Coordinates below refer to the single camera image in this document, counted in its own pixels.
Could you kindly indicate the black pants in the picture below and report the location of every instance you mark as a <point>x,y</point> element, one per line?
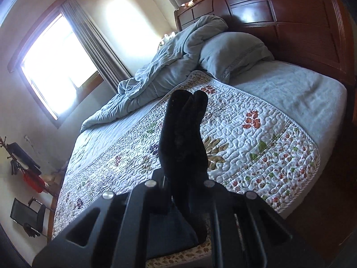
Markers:
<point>181,134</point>

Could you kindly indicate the wooden coat rack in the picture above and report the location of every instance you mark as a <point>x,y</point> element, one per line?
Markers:
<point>5,148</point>

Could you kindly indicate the black mesh chair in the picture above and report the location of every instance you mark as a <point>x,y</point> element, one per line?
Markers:
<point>25,215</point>

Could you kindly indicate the black hanging garment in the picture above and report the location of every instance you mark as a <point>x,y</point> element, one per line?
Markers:
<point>23,156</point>

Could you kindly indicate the dark wooden headboard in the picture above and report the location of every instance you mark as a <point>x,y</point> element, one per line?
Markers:
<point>292,14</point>

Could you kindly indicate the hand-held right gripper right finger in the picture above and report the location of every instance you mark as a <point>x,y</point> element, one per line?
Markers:
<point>223,201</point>

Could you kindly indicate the pale bundle beside the headboard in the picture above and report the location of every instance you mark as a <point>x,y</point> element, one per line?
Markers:
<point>167,38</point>

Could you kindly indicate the light brown box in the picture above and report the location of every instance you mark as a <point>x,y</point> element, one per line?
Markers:
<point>51,179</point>

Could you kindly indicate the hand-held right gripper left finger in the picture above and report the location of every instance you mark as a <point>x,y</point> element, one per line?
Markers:
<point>134,201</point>

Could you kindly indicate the floral quilted bedspread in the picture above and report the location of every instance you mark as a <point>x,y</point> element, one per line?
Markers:
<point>251,150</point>

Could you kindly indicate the light blue comforter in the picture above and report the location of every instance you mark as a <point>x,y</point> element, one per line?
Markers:
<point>167,69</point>

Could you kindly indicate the wooden framed window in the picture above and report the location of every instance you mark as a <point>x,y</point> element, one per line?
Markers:
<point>53,67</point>

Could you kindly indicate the grey curtain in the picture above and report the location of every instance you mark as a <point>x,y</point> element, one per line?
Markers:
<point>94,44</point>

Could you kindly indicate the grey-blue pillow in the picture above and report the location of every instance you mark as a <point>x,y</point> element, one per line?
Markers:
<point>231,53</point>

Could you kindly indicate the red bag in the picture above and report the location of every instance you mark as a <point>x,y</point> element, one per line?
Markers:
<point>35,180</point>

